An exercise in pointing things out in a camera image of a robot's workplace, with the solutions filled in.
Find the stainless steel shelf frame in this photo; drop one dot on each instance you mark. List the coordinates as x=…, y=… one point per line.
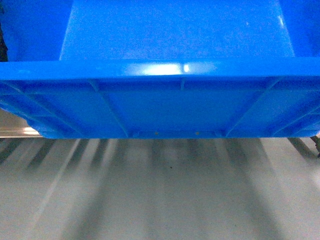
x=12, y=126

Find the large blue plastic crate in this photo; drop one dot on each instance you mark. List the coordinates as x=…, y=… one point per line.
x=162, y=69

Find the dark gripper finger at crate edge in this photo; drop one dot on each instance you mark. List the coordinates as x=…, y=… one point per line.
x=3, y=47

